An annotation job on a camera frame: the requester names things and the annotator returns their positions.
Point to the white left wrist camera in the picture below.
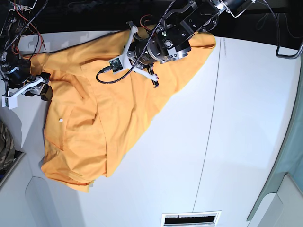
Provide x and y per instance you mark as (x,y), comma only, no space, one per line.
(116,64)

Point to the white bin right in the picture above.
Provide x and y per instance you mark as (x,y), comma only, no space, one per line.
(281,209)

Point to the orange yellow t-shirt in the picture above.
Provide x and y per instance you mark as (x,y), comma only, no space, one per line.
(94,120)

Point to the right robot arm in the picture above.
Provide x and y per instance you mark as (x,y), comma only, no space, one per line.
(18,23)

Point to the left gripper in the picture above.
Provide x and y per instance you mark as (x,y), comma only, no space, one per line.
(140,54)

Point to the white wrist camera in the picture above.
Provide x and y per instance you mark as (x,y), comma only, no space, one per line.
(116,64)
(9,102)

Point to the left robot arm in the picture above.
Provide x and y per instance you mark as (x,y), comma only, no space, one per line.
(169,40)

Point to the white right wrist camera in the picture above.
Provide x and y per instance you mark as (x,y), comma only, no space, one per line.
(9,102)

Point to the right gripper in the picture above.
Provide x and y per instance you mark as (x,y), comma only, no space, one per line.
(19,75)

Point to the camouflage fabric pile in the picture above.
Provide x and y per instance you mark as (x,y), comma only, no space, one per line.
(7,147)

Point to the white bin left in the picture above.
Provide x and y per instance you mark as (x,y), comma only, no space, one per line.
(35,201)

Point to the white bin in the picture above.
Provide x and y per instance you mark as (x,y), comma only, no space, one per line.
(281,209)
(35,201)

